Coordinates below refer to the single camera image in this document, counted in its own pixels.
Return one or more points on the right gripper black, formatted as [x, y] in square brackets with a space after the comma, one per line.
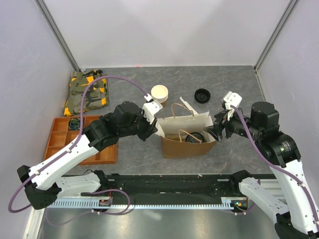
[222, 119]

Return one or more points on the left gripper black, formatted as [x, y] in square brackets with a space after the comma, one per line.
[150, 129]

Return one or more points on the black plastic cup lid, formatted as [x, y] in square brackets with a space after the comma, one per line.
[195, 137]

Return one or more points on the brown paper bag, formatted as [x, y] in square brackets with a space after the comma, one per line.
[184, 136]

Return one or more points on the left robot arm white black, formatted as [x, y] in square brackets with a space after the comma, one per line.
[45, 183]

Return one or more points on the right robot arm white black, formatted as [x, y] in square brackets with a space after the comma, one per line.
[298, 217]

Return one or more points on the white stir stick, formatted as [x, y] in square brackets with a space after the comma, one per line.
[188, 106]

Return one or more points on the stack of paper cups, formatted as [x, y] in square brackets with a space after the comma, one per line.
[160, 94]

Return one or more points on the camouflage cloth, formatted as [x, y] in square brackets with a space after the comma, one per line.
[96, 95]

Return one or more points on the orange wooden compartment tray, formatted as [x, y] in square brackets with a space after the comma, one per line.
[64, 130]

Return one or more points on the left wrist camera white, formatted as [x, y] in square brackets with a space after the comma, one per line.
[151, 109]

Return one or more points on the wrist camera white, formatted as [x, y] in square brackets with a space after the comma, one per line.
[231, 99]
[151, 109]

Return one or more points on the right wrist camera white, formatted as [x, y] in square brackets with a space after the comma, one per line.
[231, 99]

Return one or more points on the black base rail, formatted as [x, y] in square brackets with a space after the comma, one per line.
[172, 190]

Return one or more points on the white slotted cable duct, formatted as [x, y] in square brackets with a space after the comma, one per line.
[81, 203]

